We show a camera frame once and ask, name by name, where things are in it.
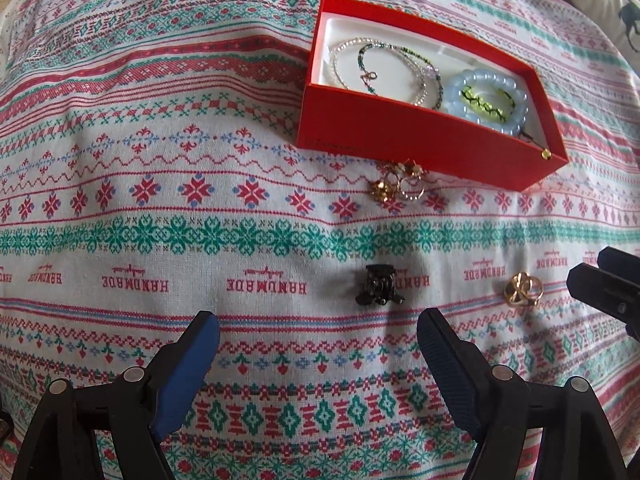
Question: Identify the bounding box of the gold heart hair clip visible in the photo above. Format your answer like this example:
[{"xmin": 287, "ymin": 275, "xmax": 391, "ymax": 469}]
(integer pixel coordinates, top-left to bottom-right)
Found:
[{"xmin": 503, "ymin": 271, "xmax": 544, "ymax": 308}]

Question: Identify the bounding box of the light blue bead bracelet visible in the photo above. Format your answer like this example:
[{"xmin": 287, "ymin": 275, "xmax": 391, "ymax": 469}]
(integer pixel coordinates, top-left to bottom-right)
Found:
[{"xmin": 444, "ymin": 68, "xmax": 531, "ymax": 137}]

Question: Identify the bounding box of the black hair claw clip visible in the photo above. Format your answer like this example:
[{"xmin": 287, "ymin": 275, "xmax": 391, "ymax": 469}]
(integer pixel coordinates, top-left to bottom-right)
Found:
[{"xmin": 355, "ymin": 263, "xmax": 405, "ymax": 307}]

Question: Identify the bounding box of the green bead black cord bracelet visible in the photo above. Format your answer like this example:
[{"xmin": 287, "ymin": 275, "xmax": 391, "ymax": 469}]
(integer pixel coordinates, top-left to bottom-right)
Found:
[{"xmin": 459, "ymin": 84, "xmax": 554, "ymax": 162}]

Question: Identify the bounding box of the silver hoop ring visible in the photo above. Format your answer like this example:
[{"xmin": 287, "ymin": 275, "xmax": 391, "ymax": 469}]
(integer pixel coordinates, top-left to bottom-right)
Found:
[{"xmin": 398, "ymin": 176, "xmax": 428, "ymax": 203}]

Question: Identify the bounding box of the small gold stud earring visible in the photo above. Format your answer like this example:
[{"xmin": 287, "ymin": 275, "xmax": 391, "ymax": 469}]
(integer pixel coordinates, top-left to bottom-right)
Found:
[{"xmin": 387, "ymin": 160, "xmax": 424, "ymax": 180}]

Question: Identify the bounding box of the clear crystal bead bracelet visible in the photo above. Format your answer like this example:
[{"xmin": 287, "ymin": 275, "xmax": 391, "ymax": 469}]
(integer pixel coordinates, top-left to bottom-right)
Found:
[{"xmin": 328, "ymin": 36, "xmax": 432, "ymax": 108}]

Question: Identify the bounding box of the green and clear bead bracelet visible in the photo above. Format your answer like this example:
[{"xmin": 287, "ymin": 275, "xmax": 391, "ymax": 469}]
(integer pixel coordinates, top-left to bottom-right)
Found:
[{"xmin": 356, "ymin": 41, "xmax": 445, "ymax": 111}]

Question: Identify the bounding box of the red jewelry box white insert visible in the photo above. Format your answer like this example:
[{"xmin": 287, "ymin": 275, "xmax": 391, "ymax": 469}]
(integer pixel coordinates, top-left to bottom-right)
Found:
[{"xmin": 296, "ymin": 0, "xmax": 568, "ymax": 191}]

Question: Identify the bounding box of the patterned bedspread red green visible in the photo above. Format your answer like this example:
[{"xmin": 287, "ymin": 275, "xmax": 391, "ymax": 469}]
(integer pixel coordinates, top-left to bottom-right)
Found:
[{"xmin": 1, "ymin": 0, "xmax": 639, "ymax": 479}]

